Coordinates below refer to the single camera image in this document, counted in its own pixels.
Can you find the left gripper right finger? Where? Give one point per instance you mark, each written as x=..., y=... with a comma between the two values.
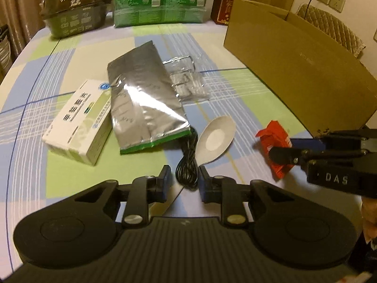
x=226, y=192

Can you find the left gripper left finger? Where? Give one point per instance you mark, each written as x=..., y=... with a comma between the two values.
x=144, y=191

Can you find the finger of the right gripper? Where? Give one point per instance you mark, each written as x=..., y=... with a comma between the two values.
x=308, y=144
x=288, y=156

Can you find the beige plastic spoon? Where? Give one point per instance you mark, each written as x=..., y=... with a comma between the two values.
x=215, y=139

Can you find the white green medicine box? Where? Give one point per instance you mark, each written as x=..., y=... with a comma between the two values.
x=80, y=130

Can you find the person left hand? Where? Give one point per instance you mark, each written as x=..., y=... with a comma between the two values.
x=369, y=216

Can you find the large open cardboard box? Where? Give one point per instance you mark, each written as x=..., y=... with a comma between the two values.
x=322, y=83

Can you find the silver foil pouch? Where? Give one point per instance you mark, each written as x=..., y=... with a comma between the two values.
x=145, y=110

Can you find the clear bag metal hooks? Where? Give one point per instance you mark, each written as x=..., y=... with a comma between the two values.
x=187, y=82

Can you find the quilted brown chair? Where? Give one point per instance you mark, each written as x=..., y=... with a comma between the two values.
x=333, y=27

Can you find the green drink pack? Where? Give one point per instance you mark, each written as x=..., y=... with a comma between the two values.
x=141, y=12

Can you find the beige curtain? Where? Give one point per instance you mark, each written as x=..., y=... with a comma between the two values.
x=23, y=20

